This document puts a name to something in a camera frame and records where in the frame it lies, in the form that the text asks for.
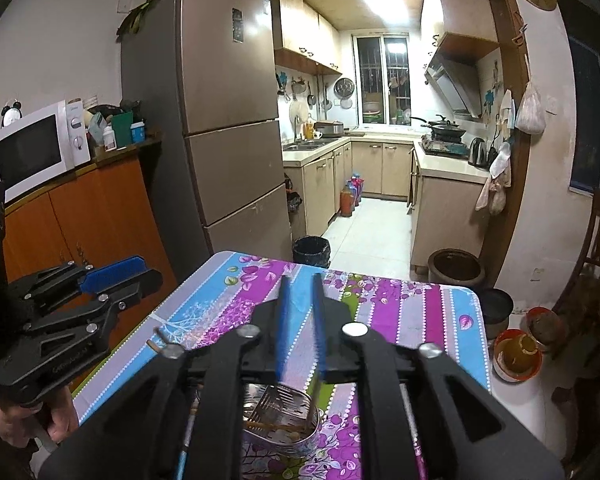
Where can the green leafy bundle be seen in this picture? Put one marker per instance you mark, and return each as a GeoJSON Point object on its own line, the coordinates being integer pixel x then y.
{"type": "Point", "coordinates": [135, 19]}

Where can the person's left hand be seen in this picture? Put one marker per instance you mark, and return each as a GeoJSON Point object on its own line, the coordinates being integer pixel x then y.
{"type": "Point", "coordinates": [62, 415]}

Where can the steel range hood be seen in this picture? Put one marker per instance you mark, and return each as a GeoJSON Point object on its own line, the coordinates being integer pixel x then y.
{"type": "Point", "coordinates": [452, 85]}

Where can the floral striped tablecloth table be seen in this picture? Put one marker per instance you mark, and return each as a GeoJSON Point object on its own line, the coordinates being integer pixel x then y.
{"type": "Point", "coordinates": [390, 310]}

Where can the bunch of wooden chopsticks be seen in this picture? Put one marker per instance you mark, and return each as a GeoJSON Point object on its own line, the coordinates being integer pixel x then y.
{"type": "Point", "coordinates": [267, 426]}

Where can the white microwave oven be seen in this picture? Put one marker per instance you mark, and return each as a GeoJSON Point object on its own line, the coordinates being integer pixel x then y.
{"type": "Point", "coordinates": [25, 152]}

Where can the twin-bell alarm clock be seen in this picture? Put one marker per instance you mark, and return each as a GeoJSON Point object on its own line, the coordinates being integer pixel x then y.
{"type": "Point", "coordinates": [11, 115]}

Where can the beige kitchen base cabinets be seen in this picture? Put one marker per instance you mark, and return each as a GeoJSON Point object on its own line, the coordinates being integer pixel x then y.
{"type": "Point", "coordinates": [445, 220]}

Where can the white bottle red label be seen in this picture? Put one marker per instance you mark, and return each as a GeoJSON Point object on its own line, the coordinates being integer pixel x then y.
{"type": "Point", "coordinates": [109, 139]}

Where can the orange wooden cabinet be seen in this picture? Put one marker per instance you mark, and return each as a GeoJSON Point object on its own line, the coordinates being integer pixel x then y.
{"type": "Point", "coordinates": [105, 220]}

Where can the beige cabinet above hood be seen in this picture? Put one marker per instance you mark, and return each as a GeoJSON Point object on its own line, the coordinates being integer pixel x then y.
{"type": "Point", "coordinates": [465, 15]}

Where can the steel electric kettle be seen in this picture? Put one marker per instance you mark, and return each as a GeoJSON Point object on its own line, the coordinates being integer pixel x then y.
{"type": "Point", "coordinates": [477, 152]}

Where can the steel cooking pot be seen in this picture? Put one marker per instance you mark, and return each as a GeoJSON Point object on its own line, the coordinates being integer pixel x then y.
{"type": "Point", "coordinates": [329, 129]}

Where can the red plastic bucket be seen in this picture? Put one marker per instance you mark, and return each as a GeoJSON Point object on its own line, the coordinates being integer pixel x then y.
{"type": "Point", "coordinates": [545, 327]}

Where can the hanging kitchen cloths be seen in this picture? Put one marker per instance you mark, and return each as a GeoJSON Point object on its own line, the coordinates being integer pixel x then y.
{"type": "Point", "coordinates": [497, 185]}

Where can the blue lidded jar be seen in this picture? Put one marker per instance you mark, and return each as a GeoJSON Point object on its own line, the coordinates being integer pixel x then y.
{"type": "Point", "coordinates": [138, 132]}

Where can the beige wall cabinet row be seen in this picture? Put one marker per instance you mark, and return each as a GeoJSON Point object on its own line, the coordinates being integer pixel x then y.
{"type": "Point", "coordinates": [300, 30]}

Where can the brown ceramic jar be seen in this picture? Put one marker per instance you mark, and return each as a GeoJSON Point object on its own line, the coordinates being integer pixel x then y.
{"type": "Point", "coordinates": [455, 270]}

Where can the plastic bottles on floor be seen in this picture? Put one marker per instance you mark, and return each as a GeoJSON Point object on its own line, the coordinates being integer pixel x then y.
{"type": "Point", "coordinates": [351, 197]}

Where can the red plastic basin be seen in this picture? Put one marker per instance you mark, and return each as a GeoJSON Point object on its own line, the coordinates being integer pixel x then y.
{"type": "Point", "coordinates": [517, 357]}

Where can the square kitchen ceiling light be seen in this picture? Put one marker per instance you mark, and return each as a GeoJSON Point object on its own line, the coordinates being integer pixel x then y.
{"type": "Point", "coordinates": [390, 0]}

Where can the black trash bin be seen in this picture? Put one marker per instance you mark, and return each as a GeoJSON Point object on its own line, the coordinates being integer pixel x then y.
{"type": "Point", "coordinates": [311, 254]}

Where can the white hanging plastic bag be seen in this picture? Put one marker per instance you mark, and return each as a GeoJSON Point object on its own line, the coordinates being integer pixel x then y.
{"type": "Point", "coordinates": [530, 112]}

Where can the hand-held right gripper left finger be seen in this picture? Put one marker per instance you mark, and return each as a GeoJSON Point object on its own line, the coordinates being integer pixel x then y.
{"type": "Point", "coordinates": [282, 330]}

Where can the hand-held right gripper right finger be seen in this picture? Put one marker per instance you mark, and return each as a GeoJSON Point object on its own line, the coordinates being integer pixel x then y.
{"type": "Point", "coordinates": [320, 325]}

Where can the gas stove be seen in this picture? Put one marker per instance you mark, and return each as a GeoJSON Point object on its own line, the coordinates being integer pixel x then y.
{"type": "Point", "coordinates": [445, 147]}

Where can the dark wooden chair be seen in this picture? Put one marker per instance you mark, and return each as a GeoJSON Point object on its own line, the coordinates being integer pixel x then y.
{"type": "Point", "coordinates": [592, 250]}

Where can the dark blue window curtain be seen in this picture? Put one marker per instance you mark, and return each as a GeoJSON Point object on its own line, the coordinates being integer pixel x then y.
{"type": "Point", "coordinates": [587, 120]}

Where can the perforated metal utensil holder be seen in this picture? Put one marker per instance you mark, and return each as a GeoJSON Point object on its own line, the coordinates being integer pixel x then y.
{"type": "Point", "coordinates": [292, 405]}

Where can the round wall-hung strainer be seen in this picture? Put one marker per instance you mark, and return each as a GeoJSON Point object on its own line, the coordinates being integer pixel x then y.
{"type": "Point", "coordinates": [344, 87]}

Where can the brown three-door refrigerator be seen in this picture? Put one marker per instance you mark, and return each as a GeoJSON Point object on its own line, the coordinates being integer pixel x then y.
{"type": "Point", "coordinates": [220, 85]}

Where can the single wooden chopstick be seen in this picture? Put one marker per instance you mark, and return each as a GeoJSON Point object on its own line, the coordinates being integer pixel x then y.
{"type": "Point", "coordinates": [156, 346]}

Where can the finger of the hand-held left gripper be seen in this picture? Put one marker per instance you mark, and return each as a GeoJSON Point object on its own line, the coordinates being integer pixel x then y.
{"type": "Point", "coordinates": [140, 285]}
{"type": "Point", "coordinates": [112, 271]}

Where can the barred kitchen window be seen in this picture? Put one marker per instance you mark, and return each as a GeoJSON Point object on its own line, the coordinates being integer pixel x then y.
{"type": "Point", "coordinates": [382, 80]}

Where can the black wok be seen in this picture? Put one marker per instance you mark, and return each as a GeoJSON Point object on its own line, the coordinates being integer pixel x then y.
{"type": "Point", "coordinates": [445, 130]}

